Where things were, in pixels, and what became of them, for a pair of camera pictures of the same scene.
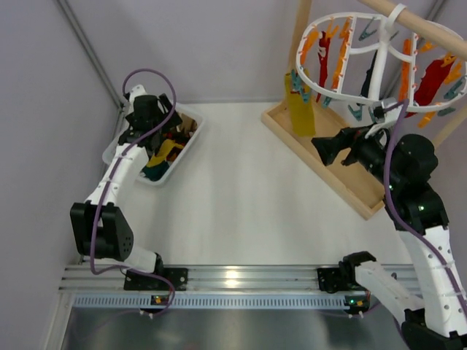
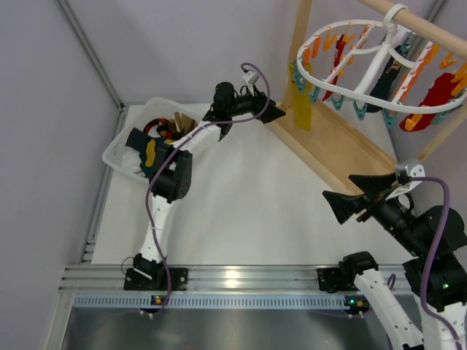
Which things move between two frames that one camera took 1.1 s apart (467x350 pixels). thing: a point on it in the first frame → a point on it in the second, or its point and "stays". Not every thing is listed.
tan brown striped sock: [187, 123] stays
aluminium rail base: [211, 289] stays
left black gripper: [163, 106] → [260, 108]
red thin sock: [324, 42] → [339, 45]
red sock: [430, 82] → [441, 91]
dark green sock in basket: [155, 172] stays
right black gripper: [348, 144] → [374, 203]
